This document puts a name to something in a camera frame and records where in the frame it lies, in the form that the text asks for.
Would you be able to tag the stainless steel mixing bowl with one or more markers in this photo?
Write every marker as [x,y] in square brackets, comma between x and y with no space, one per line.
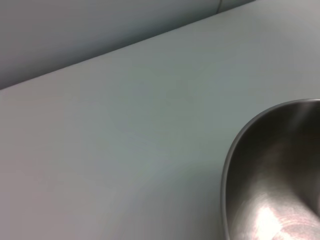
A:
[275,175]

